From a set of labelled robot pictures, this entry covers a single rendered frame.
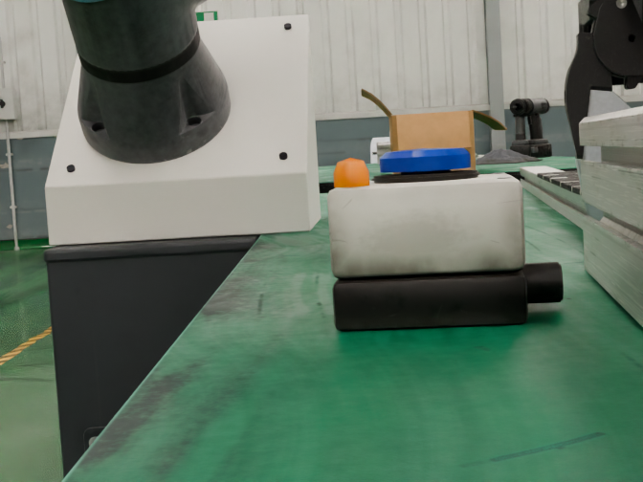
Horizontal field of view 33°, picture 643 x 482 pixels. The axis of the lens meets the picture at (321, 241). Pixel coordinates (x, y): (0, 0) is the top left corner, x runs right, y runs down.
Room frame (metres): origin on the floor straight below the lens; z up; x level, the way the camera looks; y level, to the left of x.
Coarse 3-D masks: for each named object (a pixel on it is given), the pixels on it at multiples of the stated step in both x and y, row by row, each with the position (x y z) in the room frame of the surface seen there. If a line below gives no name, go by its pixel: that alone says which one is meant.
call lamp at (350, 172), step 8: (344, 160) 0.46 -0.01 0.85; (352, 160) 0.46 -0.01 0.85; (360, 160) 0.46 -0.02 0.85; (336, 168) 0.46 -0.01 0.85; (344, 168) 0.46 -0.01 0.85; (352, 168) 0.46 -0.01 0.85; (360, 168) 0.46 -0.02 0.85; (336, 176) 0.46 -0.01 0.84; (344, 176) 0.46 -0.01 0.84; (352, 176) 0.46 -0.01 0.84; (360, 176) 0.46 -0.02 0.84; (368, 176) 0.46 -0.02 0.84; (336, 184) 0.46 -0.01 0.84; (344, 184) 0.46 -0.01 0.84; (352, 184) 0.46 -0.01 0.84; (360, 184) 0.46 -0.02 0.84; (368, 184) 0.46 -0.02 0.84
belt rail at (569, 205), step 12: (528, 168) 1.63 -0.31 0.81; (540, 168) 1.60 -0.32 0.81; (552, 168) 1.56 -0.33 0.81; (528, 180) 1.64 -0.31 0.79; (540, 180) 1.32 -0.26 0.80; (540, 192) 1.33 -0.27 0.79; (552, 192) 1.23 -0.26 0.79; (564, 192) 1.02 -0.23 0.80; (552, 204) 1.15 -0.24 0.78; (564, 204) 1.03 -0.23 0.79; (576, 204) 0.91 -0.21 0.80; (576, 216) 0.92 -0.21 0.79
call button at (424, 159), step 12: (384, 156) 0.48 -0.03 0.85; (396, 156) 0.47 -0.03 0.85; (408, 156) 0.47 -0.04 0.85; (420, 156) 0.47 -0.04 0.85; (432, 156) 0.47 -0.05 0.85; (444, 156) 0.47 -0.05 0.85; (456, 156) 0.47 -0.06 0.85; (468, 156) 0.48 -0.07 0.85; (384, 168) 0.48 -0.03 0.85; (396, 168) 0.47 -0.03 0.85; (408, 168) 0.47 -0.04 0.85; (420, 168) 0.47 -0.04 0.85; (432, 168) 0.47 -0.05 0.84; (444, 168) 0.47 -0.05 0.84; (456, 168) 0.47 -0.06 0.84
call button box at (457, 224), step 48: (336, 192) 0.45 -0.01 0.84; (384, 192) 0.45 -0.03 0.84; (432, 192) 0.45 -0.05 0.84; (480, 192) 0.45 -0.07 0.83; (336, 240) 0.45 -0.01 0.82; (384, 240) 0.45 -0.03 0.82; (432, 240) 0.45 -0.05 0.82; (480, 240) 0.45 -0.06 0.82; (336, 288) 0.45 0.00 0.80; (384, 288) 0.45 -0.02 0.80; (432, 288) 0.45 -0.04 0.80; (480, 288) 0.45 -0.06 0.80; (528, 288) 0.47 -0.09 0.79
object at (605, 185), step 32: (608, 128) 0.48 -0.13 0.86; (640, 128) 0.40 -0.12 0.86; (608, 160) 0.57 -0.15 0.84; (640, 160) 0.47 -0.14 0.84; (608, 192) 0.49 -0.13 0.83; (640, 192) 0.40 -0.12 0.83; (608, 224) 0.57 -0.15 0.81; (640, 224) 0.40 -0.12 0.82; (608, 256) 0.50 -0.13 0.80; (640, 256) 0.41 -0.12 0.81; (608, 288) 0.50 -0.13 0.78; (640, 288) 0.41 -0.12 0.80; (640, 320) 0.41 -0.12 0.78
